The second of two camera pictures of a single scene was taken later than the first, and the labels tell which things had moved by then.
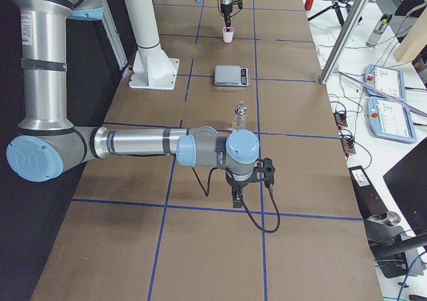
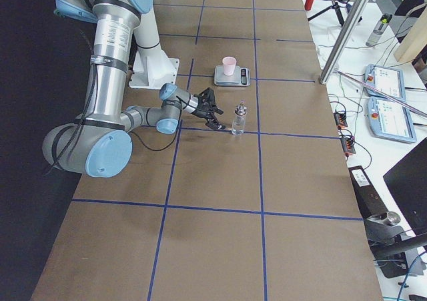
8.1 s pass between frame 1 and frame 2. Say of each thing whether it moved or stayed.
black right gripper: moved
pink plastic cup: moved
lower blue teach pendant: stayed
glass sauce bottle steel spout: stayed
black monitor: stayed
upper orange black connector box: stayed
